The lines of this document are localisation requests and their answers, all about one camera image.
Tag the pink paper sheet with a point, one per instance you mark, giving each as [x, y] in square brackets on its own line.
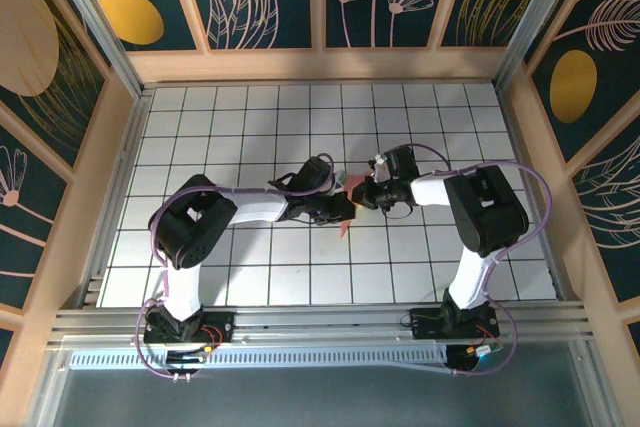
[356, 182]

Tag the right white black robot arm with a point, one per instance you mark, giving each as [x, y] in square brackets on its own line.
[472, 282]

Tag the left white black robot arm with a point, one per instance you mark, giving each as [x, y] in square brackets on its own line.
[185, 282]

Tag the small lit circuit board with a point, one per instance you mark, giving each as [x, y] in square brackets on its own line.
[187, 359]
[482, 349]

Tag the aluminium front rail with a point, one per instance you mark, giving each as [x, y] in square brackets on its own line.
[320, 319]

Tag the aluminium side rail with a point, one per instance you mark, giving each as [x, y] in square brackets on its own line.
[129, 147]
[516, 147]

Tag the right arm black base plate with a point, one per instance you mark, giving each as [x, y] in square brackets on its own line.
[425, 327]

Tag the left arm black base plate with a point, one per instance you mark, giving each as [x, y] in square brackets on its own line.
[225, 322]

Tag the aluminium corner post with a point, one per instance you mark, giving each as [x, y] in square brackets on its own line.
[94, 22]
[536, 22]

